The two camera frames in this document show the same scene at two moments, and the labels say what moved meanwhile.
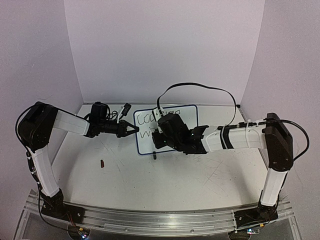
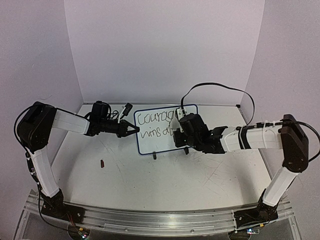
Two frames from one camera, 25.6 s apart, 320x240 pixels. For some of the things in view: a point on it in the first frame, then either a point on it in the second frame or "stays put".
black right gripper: x=157 y=143 -> x=178 y=142
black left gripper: x=122 y=129 stays put
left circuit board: x=84 y=232 stays put
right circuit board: x=252 y=231 stays put
